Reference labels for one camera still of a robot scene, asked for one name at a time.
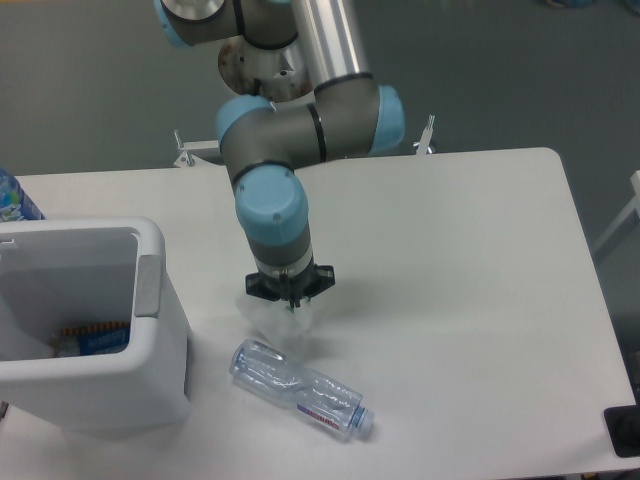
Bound white pedestal base frame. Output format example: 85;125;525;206
173;114;437;168

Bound black device at table edge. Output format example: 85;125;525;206
604;405;639;458

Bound crushed clear plastic bottle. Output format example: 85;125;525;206
229;339;375;439

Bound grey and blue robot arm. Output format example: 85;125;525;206
154;1;405;307

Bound blue snack wrapper in bin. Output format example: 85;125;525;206
52;322;130;358

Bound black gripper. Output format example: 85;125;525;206
245;261;334;308

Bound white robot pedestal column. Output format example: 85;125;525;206
218;36;313;104

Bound blue labelled water bottle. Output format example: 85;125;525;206
1;169;46;222

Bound white furniture frame at right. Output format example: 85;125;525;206
592;170;639;265

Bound white plastic trash can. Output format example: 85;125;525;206
1;217;191;431

